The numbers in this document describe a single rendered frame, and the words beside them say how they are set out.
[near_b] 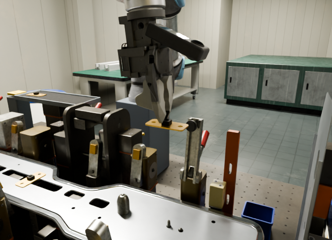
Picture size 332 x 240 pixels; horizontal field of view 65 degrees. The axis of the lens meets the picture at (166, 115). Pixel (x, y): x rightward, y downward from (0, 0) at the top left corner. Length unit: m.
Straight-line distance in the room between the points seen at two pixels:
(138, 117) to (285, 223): 0.78
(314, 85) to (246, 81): 1.18
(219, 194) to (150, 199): 0.18
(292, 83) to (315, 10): 2.71
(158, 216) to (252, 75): 4.86
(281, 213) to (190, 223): 0.67
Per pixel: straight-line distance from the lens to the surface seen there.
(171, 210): 0.71
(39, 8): 4.26
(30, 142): 1.06
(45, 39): 4.26
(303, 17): 7.59
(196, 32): 7.21
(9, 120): 1.19
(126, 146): 0.85
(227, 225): 0.68
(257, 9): 7.75
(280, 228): 1.20
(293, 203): 1.37
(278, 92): 5.37
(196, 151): 0.70
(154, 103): 0.50
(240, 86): 5.49
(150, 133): 1.28
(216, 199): 0.70
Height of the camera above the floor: 1.43
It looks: 18 degrees down
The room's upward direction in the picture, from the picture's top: straight up
